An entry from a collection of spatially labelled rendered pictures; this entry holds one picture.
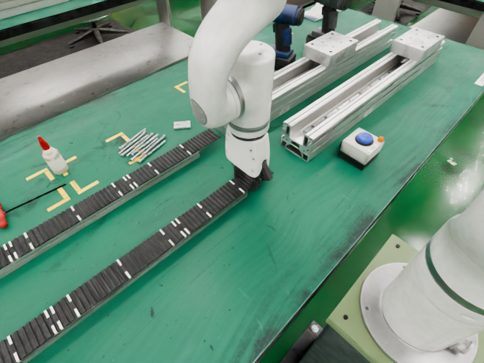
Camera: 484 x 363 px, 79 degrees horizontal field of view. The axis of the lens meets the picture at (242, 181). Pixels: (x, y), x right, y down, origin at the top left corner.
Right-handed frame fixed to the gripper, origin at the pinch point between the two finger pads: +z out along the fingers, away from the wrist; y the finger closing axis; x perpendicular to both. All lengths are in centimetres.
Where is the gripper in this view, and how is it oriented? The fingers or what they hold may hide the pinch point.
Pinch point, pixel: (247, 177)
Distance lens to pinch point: 71.9
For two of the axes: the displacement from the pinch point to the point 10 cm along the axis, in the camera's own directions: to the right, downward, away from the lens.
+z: 0.0, 6.5, 7.6
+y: 6.9, 5.5, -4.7
